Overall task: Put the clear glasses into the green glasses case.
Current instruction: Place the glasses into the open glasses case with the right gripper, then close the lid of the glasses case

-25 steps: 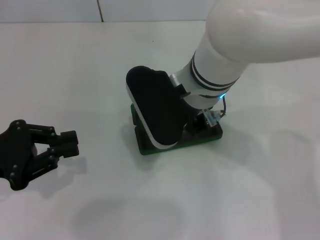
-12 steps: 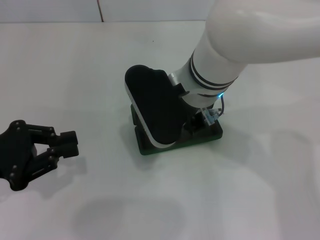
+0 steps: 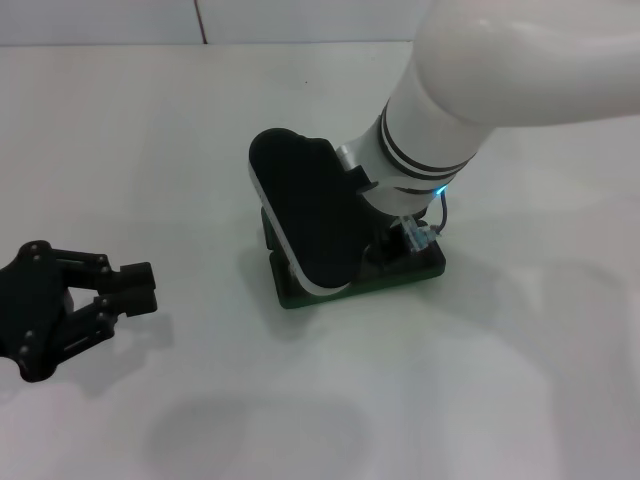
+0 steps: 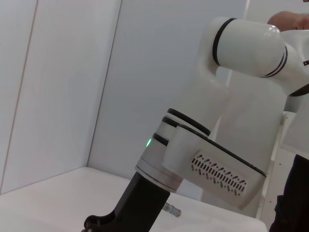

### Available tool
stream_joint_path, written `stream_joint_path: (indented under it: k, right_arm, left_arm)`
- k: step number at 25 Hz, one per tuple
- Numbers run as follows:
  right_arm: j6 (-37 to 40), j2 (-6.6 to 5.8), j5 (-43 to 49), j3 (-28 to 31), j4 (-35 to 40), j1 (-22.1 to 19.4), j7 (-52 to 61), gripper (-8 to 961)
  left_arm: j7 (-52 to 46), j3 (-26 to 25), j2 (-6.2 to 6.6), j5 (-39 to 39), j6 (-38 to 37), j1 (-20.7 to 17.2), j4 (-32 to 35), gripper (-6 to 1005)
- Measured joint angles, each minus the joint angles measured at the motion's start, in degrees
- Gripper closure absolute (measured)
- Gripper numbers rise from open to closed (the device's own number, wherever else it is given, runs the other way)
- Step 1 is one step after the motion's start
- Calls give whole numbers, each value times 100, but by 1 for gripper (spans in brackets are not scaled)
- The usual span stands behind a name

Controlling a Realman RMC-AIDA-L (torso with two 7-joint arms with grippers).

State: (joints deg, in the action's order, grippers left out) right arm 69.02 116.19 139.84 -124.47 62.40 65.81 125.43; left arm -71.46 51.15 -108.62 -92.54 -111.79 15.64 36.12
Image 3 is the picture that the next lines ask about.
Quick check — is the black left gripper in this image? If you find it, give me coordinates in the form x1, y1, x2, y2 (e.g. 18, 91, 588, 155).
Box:
0, 239, 160, 385

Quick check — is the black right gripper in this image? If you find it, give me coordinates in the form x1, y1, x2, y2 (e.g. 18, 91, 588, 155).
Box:
361, 211, 432, 275

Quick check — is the green glasses case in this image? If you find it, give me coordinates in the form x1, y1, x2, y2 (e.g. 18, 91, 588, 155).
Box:
259, 207, 447, 312

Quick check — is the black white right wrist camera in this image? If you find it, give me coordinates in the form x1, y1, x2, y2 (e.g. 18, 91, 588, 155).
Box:
247, 127, 382, 297

